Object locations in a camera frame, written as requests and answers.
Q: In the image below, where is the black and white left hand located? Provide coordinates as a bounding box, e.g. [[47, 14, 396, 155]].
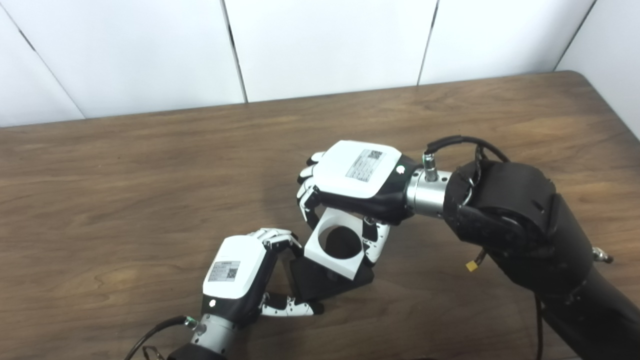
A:
[[201, 228, 325, 328]]

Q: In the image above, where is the black and white right hand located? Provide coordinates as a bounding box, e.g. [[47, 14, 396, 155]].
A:
[[296, 140, 423, 266]]

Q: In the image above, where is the black peg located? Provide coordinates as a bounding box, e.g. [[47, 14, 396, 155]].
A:
[[289, 227, 375, 302]]

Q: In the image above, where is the white square piece with hole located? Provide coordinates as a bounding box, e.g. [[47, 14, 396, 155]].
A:
[[304, 207, 365, 281]]

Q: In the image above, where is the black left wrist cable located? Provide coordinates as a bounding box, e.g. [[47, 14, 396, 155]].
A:
[[124, 315, 201, 360]]

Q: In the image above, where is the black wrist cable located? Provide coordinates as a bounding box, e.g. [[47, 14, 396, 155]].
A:
[[423, 135, 511, 183], [124, 315, 201, 360]]

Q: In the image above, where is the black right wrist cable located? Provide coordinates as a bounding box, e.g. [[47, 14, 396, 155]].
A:
[[423, 135, 511, 183]]

